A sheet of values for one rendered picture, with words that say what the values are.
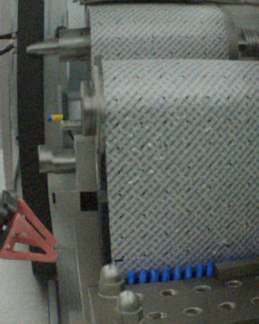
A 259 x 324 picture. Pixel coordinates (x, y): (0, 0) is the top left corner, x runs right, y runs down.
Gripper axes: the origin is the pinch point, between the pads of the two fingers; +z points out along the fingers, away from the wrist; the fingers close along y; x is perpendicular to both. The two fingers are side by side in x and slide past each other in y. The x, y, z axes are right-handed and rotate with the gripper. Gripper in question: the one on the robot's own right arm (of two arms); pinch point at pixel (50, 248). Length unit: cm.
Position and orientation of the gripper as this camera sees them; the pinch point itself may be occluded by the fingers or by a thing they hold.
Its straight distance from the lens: 84.9
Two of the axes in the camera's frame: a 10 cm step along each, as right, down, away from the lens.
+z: 8.7, 4.5, 2.0
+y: 1.3, 1.9, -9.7
